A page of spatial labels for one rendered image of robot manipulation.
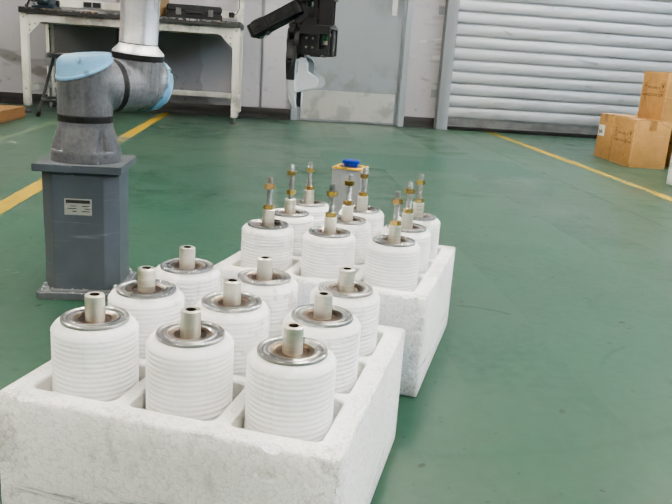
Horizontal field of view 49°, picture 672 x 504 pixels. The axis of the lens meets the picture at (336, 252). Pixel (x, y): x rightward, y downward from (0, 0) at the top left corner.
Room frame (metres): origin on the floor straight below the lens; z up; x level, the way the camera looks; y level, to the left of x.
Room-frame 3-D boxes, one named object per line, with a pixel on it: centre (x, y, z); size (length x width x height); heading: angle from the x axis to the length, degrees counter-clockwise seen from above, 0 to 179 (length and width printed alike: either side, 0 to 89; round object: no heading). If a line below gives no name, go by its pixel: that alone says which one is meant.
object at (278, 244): (1.31, 0.13, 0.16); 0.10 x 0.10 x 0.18
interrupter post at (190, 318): (0.75, 0.15, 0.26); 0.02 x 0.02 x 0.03
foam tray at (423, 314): (1.39, -0.02, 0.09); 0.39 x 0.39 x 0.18; 75
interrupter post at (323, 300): (0.84, 0.01, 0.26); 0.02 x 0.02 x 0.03
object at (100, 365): (0.78, 0.27, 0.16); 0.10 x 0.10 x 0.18
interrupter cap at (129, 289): (0.90, 0.24, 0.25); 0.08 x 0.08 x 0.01
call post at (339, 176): (1.69, -0.02, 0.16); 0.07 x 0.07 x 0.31; 75
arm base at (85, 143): (1.62, 0.57, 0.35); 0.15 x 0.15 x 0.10
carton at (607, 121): (5.16, -1.94, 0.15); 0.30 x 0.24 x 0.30; 94
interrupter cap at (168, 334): (0.75, 0.15, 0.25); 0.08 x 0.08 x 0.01
